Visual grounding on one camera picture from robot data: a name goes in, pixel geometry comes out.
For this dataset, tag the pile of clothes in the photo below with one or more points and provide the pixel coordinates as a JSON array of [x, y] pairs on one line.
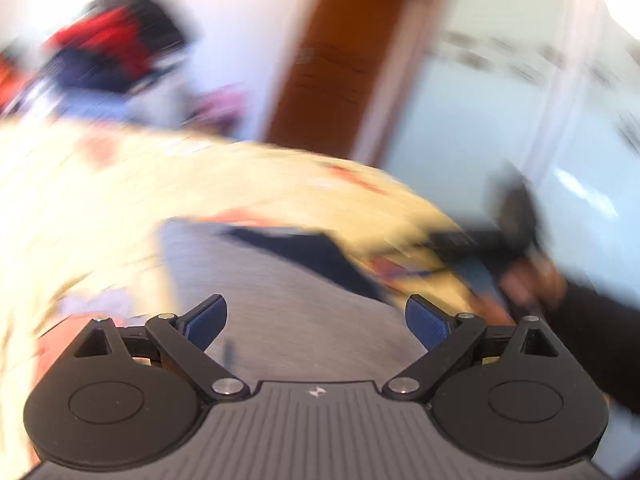
[[145, 25]]

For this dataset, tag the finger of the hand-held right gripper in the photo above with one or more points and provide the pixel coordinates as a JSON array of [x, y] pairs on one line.
[[475, 275]]

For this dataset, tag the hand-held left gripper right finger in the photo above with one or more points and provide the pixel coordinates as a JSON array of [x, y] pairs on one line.
[[425, 322]]

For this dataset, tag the pink plastic bag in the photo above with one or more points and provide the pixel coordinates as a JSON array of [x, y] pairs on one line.
[[222, 105]]

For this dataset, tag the navy and light blue sweater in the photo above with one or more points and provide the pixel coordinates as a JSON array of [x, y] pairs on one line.
[[310, 255]]

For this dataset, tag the brown wooden door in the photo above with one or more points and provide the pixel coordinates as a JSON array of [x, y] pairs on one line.
[[340, 60]]

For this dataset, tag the person's right forearm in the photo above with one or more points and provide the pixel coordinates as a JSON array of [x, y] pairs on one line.
[[600, 330]]

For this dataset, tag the pale glass door panel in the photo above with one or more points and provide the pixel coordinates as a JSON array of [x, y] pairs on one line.
[[475, 110]]

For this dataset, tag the yellow printed bed sheet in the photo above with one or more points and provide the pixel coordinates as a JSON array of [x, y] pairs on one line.
[[100, 200]]

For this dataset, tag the light blue knit blanket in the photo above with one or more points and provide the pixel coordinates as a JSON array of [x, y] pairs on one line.
[[90, 107]]

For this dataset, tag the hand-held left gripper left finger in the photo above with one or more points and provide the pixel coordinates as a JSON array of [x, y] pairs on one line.
[[205, 322]]

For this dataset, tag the person's right hand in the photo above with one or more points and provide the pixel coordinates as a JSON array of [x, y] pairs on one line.
[[535, 285]]

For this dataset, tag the navy quilted garment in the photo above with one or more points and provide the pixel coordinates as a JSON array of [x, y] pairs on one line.
[[85, 70]]

